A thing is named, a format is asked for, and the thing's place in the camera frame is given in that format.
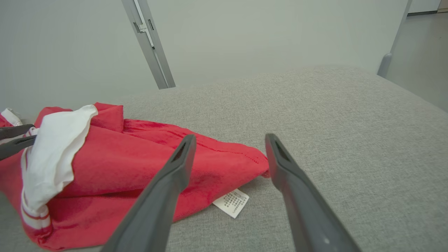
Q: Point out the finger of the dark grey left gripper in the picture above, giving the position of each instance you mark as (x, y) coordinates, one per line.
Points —
(15, 146)
(14, 131)

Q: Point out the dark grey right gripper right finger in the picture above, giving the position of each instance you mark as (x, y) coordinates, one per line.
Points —
(308, 217)

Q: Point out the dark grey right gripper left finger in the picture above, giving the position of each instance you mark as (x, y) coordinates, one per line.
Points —
(157, 210)

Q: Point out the red shorts with white stripes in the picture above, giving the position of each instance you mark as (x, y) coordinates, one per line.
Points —
(10, 115)

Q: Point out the red shirt with white sleeves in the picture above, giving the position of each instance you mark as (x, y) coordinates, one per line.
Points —
(122, 164)

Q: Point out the grey fabric sofa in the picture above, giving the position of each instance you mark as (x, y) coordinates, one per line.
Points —
(350, 140)

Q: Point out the grey double partition post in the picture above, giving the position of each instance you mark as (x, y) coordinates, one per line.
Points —
(154, 59)

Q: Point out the grey corner partition post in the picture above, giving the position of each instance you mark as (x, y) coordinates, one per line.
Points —
(384, 64)

